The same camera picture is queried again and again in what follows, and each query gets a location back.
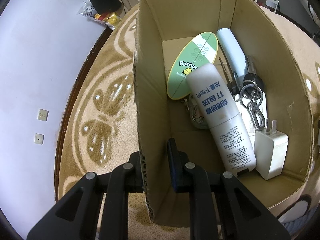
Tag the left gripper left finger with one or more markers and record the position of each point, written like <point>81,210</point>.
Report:
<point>96,207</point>

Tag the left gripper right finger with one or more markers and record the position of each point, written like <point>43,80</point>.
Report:
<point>220,205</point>

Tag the white power adapter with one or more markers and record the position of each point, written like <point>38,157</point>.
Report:
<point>270,148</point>

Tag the white tube with blue text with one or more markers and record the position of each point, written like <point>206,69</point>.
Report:
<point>223,118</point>

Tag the cartoon dog pouch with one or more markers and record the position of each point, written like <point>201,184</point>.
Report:
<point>197,118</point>

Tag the white remote device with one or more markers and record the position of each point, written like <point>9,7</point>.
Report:
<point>253,113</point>

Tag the light blue oval case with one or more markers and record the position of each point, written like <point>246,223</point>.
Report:
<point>233,53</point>

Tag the green Pochacco oval mirror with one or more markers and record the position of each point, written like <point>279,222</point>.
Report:
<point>200,50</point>

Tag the yellow snack bag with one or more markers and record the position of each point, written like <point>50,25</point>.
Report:
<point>110,19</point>

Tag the wall socket lower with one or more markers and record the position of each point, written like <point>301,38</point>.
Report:
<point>38,138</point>

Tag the wall socket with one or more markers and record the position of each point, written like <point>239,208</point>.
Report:
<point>38,138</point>
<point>42,115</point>

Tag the wall socket upper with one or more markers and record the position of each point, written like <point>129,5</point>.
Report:
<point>42,115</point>

